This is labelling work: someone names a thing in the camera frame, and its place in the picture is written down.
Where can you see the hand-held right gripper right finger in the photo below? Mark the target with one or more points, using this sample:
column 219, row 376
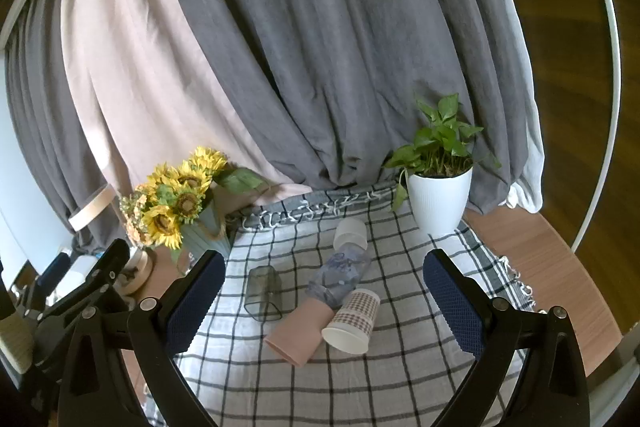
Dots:
column 454, row 307

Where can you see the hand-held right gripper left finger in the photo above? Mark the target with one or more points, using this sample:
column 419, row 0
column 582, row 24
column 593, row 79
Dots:
column 194, row 304

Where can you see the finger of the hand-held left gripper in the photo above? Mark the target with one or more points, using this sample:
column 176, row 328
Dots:
column 54, row 271
column 110, row 262

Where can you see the grey clear plastic cup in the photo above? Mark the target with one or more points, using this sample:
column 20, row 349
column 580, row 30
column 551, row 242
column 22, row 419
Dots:
column 264, row 294

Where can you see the checkered paper cup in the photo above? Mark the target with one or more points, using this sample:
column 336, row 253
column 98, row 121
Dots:
column 352, row 319

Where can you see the pink cup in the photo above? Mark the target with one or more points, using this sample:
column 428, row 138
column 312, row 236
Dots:
column 300, row 332

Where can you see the blue patterned clear cup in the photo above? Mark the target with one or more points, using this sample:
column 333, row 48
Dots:
column 337, row 277

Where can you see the white cup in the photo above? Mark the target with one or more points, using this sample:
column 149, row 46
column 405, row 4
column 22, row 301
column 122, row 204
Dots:
column 351, row 233

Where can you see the round wooden stand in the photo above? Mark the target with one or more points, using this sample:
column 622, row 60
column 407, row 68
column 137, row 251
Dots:
column 140, row 269

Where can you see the beige dried flower bunch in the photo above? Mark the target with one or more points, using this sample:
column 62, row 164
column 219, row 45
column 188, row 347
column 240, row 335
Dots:
column 134, row 219

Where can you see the white round band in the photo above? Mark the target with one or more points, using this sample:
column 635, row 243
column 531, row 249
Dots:
column 92, row 206

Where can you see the green ribbed vase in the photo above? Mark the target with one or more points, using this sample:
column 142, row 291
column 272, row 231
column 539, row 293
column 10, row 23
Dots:
column 202, row 234

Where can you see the sunflower bouquet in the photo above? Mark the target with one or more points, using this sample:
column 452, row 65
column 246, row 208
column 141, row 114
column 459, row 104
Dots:
column 175, row 202

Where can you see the checkered tablecloth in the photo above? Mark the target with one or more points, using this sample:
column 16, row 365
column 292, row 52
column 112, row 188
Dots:
column 400, row 382

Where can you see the white ribbed flower pot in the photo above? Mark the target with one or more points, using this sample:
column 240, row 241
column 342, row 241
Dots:
column 439, row 202

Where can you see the green pothos plant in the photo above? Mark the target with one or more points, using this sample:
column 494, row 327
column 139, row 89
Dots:
column 440, row 142

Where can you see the pink curtain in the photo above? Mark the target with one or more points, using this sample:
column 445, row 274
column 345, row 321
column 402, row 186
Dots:
column 130, row 72

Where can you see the grey curtain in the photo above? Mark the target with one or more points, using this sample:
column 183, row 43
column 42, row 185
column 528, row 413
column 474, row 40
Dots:
column 325, row 32

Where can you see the white round frame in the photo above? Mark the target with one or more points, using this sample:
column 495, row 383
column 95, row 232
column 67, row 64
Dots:
column 608, row 57

